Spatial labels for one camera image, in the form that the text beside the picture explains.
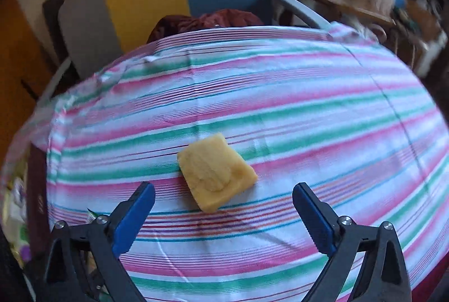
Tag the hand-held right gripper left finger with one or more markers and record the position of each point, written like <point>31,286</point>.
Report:
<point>135,214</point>

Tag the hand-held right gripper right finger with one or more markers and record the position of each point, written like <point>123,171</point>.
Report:
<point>315,221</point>

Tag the yellow soap bar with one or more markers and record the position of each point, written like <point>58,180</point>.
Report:
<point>215,179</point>

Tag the striped tablecloth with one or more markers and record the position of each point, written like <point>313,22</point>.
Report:
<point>280,112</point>

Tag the wooden wardrobe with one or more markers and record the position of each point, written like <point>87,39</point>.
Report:
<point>17,60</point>

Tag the maroon cloth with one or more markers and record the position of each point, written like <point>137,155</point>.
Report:
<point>207,23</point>

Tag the wooden desk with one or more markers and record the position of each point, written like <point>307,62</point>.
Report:
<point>343,2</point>

